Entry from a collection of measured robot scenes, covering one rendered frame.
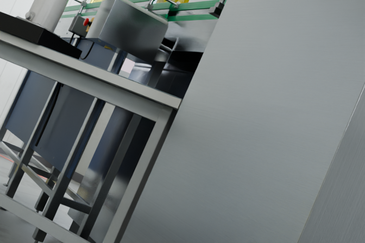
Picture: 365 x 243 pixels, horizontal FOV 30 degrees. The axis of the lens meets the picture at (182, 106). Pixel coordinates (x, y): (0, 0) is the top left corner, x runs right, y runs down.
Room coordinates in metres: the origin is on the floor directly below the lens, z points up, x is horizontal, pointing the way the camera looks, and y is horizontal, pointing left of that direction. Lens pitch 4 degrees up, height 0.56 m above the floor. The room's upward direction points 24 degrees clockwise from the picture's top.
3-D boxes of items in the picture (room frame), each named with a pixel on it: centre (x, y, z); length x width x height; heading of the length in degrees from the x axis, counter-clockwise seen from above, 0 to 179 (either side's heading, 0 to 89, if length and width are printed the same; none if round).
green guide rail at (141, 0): (3.45, 0.62, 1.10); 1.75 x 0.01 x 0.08; 24
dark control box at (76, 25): (3.24, 0.60, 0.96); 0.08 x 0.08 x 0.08; 24
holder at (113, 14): (2.49, 0.27, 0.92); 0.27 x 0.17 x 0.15; 114
